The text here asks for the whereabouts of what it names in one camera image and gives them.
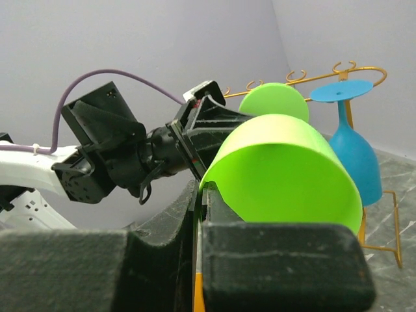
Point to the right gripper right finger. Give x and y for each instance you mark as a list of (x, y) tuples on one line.
[(279, 266)]

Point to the gold wire glass rack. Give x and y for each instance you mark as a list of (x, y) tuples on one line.
[(343, 76)]

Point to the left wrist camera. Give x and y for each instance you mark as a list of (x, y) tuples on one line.
[(205, 88)]

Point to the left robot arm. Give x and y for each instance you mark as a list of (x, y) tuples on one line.
[(114, 150)]

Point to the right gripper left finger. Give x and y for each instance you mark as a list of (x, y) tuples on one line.
[(148, 268)]

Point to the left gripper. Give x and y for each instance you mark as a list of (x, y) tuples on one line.
[(201, 127)]

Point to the green wine glass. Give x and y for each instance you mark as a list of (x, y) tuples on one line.
[(276, 167)]

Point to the dark blue wine glass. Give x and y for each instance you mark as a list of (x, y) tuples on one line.
[(354, 152)]

